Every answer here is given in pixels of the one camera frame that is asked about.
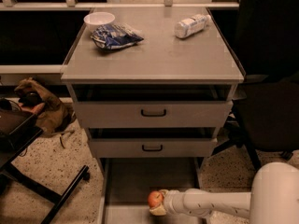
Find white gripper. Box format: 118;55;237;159
149;189;186;217

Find red apple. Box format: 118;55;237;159
148;190;164;208

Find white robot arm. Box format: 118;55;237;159
148;162;299;224

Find bottom drawer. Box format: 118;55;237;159
97;158;210;224

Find drawer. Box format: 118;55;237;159
89;128;217;158
71;84;233;128
97;158;210;224

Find middle drawer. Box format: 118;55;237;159
89;128;217;158

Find top drawer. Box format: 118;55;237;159
71;84;233;128

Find grey drawer cabinet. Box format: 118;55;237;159
60;6;245;224

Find brown bag on floor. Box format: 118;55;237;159
14;77;72;135

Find black office chair left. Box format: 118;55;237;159
0;103;90;224

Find black office chair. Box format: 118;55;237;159
214;0;299;169
0;103;90;224

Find black headphones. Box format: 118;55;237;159
19;91;42;106

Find blue chip bag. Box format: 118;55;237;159
91;23;144;50

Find clear plastic bottle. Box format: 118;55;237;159
175;14;211;39

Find white bowl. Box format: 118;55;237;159
83;12;115;32

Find black office chair right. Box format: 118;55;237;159
214;0;299;169

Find black middle drawer handle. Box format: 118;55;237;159
141;145;164;152

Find black drawer handle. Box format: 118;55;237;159
140;109;167;118
141;145;164;152

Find black top drawer handle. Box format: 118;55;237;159
140;109;167;118

